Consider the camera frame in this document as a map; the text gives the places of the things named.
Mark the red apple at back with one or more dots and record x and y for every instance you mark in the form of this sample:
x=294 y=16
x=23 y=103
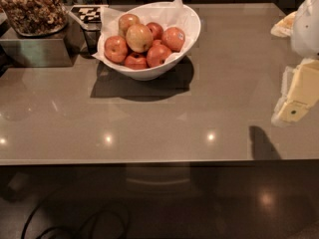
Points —
x=156 y=30

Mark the red apple with sticker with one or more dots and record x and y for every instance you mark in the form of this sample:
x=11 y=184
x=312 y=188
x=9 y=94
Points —
x=174 y=38

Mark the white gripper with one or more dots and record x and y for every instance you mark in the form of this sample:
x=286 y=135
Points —
x=307 y=30

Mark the large yellow-red centre apple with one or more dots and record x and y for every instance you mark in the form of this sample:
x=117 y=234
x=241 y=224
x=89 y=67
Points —
x=139 y=38

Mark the red apple front left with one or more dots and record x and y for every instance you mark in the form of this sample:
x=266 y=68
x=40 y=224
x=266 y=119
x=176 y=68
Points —
x=136 y=61

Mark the white ceramic bowl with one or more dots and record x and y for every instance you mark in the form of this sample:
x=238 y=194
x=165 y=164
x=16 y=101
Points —
x=149 y=73

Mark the grey metal box stand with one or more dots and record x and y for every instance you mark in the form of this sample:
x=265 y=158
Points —
x=57 y=50

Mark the black white marker card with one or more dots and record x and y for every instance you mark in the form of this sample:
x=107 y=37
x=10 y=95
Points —
x=87 y=16

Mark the red apple front right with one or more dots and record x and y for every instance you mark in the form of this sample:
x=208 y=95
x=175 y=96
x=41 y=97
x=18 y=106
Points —
x=157 y=55

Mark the red apple far left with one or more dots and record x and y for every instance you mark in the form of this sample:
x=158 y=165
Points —
x=116 y=49

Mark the yellow-red apple back left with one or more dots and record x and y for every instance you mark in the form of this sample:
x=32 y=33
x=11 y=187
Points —
x=126 y=21

